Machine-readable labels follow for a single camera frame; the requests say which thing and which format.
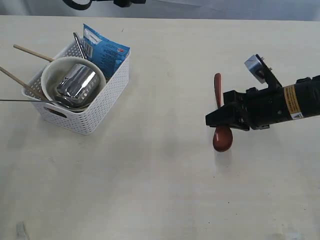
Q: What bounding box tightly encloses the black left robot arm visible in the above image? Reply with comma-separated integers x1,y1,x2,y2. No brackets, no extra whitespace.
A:
63,0,147,11

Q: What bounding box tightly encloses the red-brown wooden spoon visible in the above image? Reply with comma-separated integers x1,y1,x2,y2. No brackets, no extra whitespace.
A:
212,73,233,152

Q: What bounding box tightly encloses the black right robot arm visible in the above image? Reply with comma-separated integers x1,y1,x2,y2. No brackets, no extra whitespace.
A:
205,76,320,131

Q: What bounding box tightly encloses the white perforated plastic basket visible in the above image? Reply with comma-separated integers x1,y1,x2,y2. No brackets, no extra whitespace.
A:
22,41,130,135

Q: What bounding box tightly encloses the blue snack packet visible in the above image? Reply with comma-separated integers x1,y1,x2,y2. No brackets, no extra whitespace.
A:
83,24,130,78

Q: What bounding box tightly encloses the white curtain backdrop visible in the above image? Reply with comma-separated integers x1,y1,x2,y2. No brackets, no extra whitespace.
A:
0,0,320,22

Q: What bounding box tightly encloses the white ceramic bowl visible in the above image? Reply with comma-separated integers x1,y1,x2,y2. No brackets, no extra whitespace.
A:
40,56,107,113

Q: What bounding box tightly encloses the wooden chopstick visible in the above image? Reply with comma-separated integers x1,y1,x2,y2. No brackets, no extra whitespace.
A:
0,67,47,101
13,44,55,62

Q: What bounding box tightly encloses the upper wooden chopstick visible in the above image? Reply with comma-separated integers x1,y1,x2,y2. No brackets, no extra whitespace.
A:
13,44,55,62

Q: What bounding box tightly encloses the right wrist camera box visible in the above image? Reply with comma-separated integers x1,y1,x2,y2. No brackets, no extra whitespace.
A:
244,54,266,84

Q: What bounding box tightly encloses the shiny steel cup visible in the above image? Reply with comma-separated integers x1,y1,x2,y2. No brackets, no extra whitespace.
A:
54,63,100,108

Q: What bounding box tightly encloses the steel spoon long handle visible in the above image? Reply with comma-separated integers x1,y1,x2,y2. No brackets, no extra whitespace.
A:
0,94,73,109

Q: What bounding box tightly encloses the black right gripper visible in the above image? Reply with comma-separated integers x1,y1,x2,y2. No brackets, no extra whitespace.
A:
205,87,288,131

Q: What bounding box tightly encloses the lower wooden chopstick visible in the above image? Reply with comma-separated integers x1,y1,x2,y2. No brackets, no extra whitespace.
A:
0,67,47,101

